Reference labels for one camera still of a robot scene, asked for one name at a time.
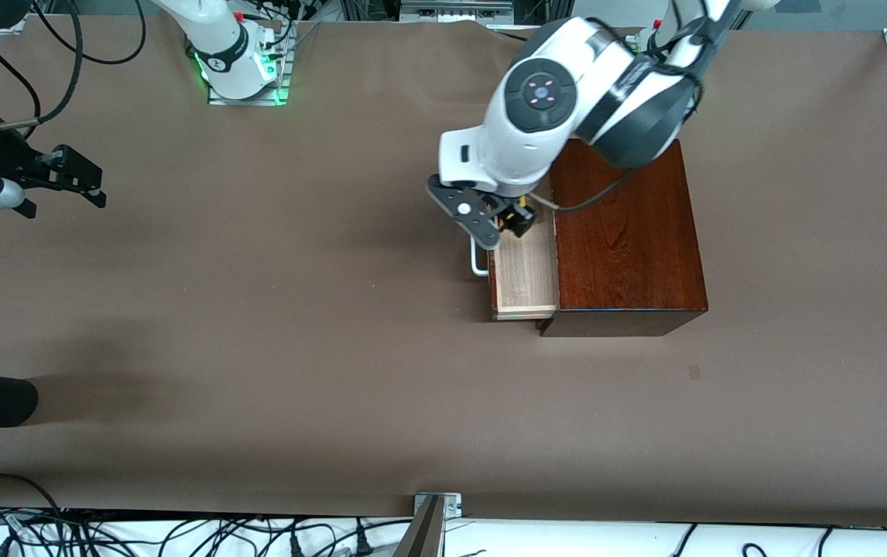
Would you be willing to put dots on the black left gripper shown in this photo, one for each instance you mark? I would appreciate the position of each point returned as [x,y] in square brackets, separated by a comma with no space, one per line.
[512,216]

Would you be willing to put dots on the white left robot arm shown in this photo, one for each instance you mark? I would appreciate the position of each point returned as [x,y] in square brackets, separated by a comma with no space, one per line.
[536,100]

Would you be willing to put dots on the dark wooden cabinet box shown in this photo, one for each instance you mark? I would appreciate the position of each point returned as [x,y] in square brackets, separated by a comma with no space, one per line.
[621,247]

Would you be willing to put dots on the grey metal device box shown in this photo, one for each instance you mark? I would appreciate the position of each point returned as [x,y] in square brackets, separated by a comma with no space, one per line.
[455,9]

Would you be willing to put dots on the small grey tape patch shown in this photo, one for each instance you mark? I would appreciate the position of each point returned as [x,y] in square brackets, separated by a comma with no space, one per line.
[694,371]

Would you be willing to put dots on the brown paper table cover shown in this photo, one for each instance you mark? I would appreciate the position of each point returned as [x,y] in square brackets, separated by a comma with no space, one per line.
[335,387]

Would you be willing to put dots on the black power plug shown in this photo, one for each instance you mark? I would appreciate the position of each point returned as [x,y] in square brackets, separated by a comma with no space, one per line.
[296,546]
[363,543]

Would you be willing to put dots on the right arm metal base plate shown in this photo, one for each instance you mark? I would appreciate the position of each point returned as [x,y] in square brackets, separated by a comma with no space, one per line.
[246,101]

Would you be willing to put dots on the small metal table bracket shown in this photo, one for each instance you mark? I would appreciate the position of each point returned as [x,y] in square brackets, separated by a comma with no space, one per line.
[451,504]

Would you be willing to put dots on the grey metal post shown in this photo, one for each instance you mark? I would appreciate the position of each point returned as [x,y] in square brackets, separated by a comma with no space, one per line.
[422,534]

